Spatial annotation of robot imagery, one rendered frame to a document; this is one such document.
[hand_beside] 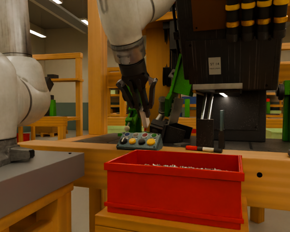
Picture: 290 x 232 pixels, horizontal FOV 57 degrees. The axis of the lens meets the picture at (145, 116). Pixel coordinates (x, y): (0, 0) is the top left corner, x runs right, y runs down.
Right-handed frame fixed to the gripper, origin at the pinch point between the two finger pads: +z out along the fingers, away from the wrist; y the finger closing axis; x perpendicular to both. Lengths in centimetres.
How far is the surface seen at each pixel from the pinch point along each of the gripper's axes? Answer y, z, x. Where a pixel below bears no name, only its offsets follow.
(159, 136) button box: 2.1, 11.5, 3.4
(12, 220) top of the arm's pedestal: -14.6, -6.5, -44.3
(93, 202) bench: -57, 84, 20
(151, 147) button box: 0.6, 11.5, -2.2
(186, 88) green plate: 8.3, 7.5, 29.5
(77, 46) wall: -656, 325, 940
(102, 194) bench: -52, 81, 25
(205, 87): 18.0, -2.5, 13.6
